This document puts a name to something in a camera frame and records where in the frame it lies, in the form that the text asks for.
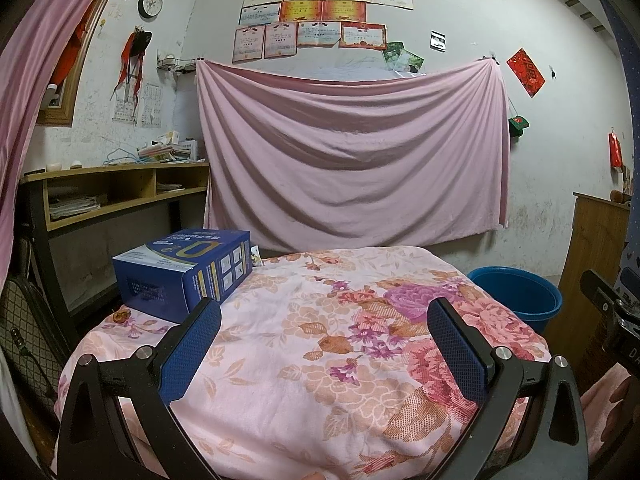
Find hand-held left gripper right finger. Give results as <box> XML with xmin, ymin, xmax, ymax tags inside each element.
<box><xmin>426</xmin><ymin>297</ymin><xmax>588</xmax><ymax>480</ymax></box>

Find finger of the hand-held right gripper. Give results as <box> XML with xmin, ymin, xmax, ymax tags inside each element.
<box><xmin>580</xmin><ymin>270</ymin><xmax>626</xmax><ymax>356</ymax></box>

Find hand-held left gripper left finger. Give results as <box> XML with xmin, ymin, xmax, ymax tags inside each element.
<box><xmin>56</xmin><ymin>297</ymin><xmax>223</xmax><ymax>480</ymax></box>

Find blue plastic bucket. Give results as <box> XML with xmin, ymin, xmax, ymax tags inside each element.
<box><xmin>467</xmin><ymin>266</ymin><xmax>563</xmax><ymax>335</ymax></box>

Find person's right hand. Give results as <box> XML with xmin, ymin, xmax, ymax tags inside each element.
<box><xmin>600</xmin><ymin>375</ymin><xmax>640</xmax><ymax>441</ymax></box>

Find wooden cabinet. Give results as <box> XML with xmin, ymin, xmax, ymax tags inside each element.
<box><xmin>557</xmin><ymin>192</ymin><xmax>632</xmax><ymax>361</ymax></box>

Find blue cardboard box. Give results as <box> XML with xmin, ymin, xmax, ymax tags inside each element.
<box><xmin>112</xmin><ymin>229</ymin><xmax>253</xmax><ymax>325</ymax></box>

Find pink floral blanket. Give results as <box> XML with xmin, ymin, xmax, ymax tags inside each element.
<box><xmin>52</xmin><ymin>246</ymin><xmax>553</xmax><ymax>480</ymax></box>

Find patterned chair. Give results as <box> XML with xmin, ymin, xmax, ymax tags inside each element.
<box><xmin>0</xmin><ymin>240</ymin><xmax>76</xmax><ymax>411</ymax></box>

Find stack of books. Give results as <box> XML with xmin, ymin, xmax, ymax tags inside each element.
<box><xmin>137</xmin><ymin>131</ymin><xmax>198</xmax><ymax>163</ymax></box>

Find pink hanging cloth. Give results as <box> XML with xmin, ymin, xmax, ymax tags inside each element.
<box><xmin>196</xmin><ymin>57</ymin><xmax>512</xmax><ymax>253</ymax></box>

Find pink window curtain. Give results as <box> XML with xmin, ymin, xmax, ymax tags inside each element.
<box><xmin>0</xmin><ymin>0</ymin><xmax>126</xmax><ymax>291</ymax></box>

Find orange cloth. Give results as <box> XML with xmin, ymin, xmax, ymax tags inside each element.
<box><xmin>50</xmin><ymin>20</ymin><xmax>88</xmax><ymax>88</ymax></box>

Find black cable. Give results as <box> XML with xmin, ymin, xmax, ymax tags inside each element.
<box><xmin>12</xmin><ymin>330</ymin><xmax>57</xmax><ymax>397</ymax></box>

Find blue cable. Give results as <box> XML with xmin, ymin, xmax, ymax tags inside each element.
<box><xmin>102</xmin><ymin>145</ymin><xmax>151</xmax><ymax>166</ymax></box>

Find red wall poster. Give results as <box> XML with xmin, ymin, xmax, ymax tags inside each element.
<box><xmin>506</xmin><ymin>48</ymin><xmax>546</xmax><ymax>97</ymax></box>

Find wall calendar sheets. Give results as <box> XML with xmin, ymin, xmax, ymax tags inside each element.
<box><xmin>112</xmin><ymin>82</ymin><xmax>161</xmax><ymax>128</ymax></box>

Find wooden window frame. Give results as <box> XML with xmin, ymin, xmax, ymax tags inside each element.
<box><xmin>35</xmin><ymin>0</ymin><xmax>126</xmax><ymax>128</ymax></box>

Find metal wire wall rack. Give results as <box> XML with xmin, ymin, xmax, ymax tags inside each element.
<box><xmin>156</xmin><ymin>55</ymin><xmax>198</xmax><ymax>76</ymax></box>

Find group of wall certificates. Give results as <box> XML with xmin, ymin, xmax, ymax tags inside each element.
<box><xmin>232</xmin><ymin>0</ymin><xmax>416</xmax><ymax>64</ymax></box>

